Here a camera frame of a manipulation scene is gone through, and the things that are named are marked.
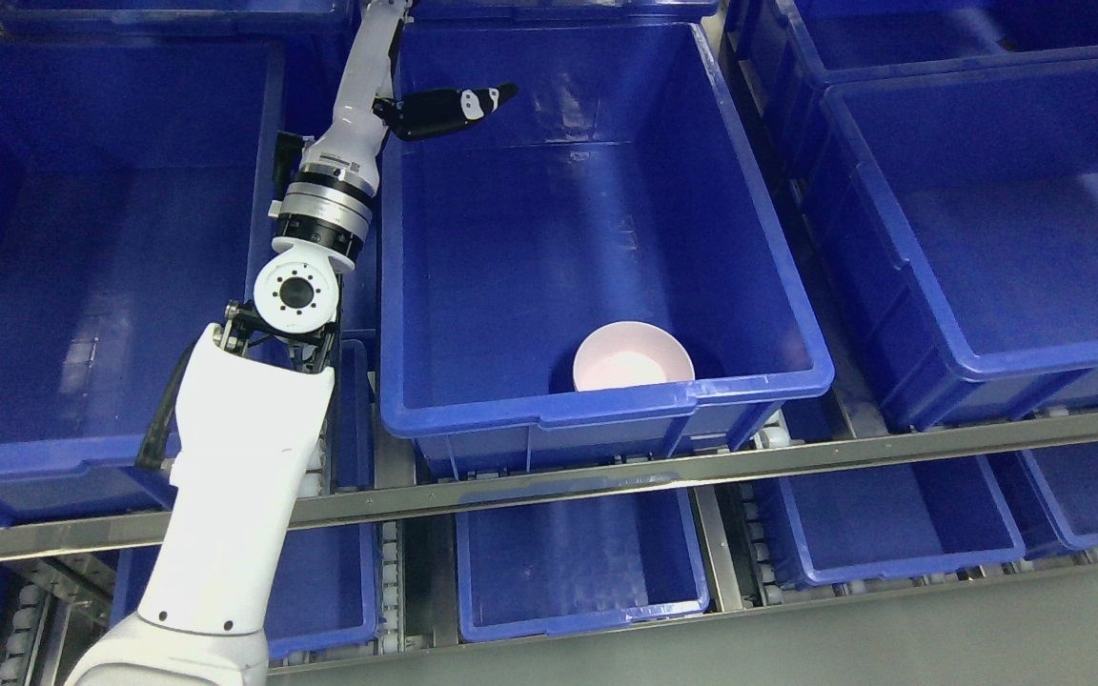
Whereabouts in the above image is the pink bowl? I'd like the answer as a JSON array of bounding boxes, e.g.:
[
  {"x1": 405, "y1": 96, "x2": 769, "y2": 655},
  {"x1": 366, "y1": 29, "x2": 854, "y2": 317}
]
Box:
[{"x1": 571, "y1": 320, "x2": 697, "y2": 392}]

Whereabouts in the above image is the large blue bin right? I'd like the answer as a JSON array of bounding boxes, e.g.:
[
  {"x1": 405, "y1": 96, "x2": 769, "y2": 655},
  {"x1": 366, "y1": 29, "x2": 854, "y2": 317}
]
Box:
[{"x1": 803, "y1": 58, "x2": 1098, "y2": 431}]

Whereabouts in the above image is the large blue bin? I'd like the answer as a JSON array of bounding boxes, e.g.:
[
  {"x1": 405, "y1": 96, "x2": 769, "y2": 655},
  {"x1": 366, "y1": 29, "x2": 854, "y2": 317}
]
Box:
[
  {"x1": 803, "y1": 58, "x2": 1098, "y2": 431},
  {"x1": 0, "y1": 36, "x2": 284, "y2": 527},
  {"x1": 378, "y1": 21, "x2": 834, "y2": 479}
]

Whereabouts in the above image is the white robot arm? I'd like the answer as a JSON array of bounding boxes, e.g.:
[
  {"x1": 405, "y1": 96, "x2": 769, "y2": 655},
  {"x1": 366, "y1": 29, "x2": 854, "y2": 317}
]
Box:
[{"x1": 67, "y1": 125, "x2": 385, "y2": 685}]

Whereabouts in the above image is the steel shelf rail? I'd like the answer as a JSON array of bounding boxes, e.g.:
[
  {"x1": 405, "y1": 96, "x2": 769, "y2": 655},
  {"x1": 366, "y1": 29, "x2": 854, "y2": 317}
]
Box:
[{"x1": 0, "y1": 412, "x2": 1098, "y2": 563}]

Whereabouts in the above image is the large blue bin centre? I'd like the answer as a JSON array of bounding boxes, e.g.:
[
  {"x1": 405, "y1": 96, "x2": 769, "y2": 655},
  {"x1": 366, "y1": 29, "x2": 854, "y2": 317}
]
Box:
[{"x1": 378, "y1": 21, "x2": 834, "y2": 479}]

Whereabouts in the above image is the lower blue bin centre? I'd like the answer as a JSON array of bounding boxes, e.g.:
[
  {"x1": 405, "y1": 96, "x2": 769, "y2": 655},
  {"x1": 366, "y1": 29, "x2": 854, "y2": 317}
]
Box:
[{"x1": 455, "y1": 488, "x2": 712, "y2": 642}]

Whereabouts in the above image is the lower blue bin right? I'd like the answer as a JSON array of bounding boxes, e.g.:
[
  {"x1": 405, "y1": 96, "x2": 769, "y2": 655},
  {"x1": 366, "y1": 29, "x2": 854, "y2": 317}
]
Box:
[{"x1": 753, "y1": 456, "x2": 1026, "y2": 589}]

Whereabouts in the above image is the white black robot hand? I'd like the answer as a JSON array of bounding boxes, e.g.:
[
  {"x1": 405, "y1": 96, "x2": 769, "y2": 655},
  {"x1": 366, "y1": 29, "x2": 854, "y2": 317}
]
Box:
[{"x1": 301, "y1": 1, "x2": 519, "y2": 196}]

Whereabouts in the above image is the large blue bin left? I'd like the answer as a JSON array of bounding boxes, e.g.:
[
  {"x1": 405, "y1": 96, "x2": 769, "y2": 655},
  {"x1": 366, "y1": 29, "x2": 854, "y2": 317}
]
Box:
[{"x1": 0, "y1": 36, "x2": 284, "y2": 527}]

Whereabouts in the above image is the lower blue bin left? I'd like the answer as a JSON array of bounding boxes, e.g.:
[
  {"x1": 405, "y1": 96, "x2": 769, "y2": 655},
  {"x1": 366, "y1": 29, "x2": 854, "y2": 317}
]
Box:
[{"x1": 111, "y1": 522, "x2": 380, "y2": 663}]

